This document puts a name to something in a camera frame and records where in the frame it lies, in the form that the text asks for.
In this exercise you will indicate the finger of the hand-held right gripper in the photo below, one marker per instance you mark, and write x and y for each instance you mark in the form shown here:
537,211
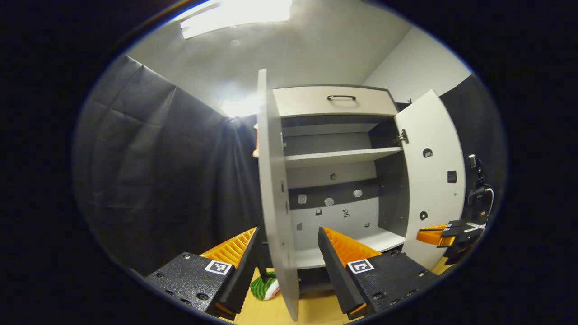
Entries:
435,227
435,238

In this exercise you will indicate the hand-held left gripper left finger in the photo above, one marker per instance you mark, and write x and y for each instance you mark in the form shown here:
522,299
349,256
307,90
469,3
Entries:
244,280

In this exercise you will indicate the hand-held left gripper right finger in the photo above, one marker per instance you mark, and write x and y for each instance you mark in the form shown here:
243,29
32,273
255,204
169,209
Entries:
336,280

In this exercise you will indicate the headphone sticker white cabinet door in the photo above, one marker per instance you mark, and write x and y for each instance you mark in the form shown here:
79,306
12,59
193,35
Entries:
433,189

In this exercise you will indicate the white double-door shoe cabinet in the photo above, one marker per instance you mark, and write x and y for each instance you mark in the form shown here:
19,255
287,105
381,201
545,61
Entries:
393,194

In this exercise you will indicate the camera sticker white cabinet door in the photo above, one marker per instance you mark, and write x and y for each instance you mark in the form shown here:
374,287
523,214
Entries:
275,203

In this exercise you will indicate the metal door hinge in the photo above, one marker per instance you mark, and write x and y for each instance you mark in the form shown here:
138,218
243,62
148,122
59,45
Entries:
402,137

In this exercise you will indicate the white cabinet shelf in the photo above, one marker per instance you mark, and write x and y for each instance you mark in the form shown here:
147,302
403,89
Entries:
334,158

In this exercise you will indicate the white cabinet drawer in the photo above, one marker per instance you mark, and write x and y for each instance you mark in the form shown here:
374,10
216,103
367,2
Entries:
307,101

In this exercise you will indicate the green striped pink toy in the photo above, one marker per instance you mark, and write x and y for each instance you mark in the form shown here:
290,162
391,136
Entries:
264,289

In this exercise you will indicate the ceiling light panel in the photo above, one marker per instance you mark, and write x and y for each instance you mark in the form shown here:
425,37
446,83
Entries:
235,16

